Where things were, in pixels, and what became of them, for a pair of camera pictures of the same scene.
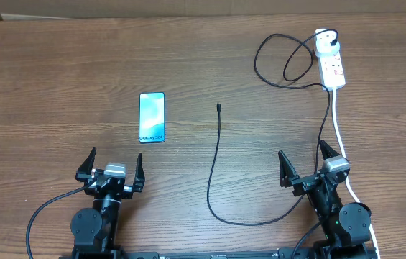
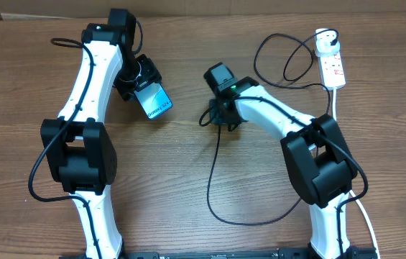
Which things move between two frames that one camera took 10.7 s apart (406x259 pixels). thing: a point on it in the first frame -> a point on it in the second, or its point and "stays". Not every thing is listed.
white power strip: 332,75 stays
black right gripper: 289,178 -> 217,108
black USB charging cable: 209,183 stays
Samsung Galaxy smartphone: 151,117 -> 153,98
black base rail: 320,252 stays
